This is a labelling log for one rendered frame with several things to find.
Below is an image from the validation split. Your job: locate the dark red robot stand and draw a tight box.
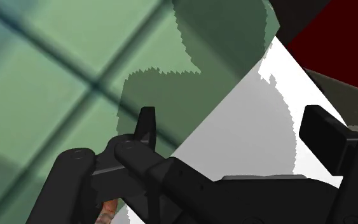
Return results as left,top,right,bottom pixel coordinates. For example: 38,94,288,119
268,0,358,95

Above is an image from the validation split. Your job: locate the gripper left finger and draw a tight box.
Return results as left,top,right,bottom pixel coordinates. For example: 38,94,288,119
25,106,174,224

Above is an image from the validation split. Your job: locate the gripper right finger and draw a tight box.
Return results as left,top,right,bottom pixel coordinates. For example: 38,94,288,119
298,104,358,224

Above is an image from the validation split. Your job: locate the orange mottled object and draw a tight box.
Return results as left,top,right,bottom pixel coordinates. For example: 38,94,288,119
96,198,120,224

